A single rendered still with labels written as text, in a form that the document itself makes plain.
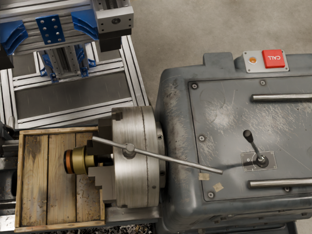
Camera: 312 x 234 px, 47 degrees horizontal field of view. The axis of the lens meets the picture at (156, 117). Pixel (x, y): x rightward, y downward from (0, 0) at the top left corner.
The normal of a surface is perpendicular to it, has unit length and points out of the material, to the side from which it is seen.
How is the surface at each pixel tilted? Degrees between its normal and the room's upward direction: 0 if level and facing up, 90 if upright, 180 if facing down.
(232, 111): 0
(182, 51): 0
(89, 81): 0
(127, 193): 57
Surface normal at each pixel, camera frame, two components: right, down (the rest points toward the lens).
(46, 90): 0.07, -0.39
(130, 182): 0.11, 0.35
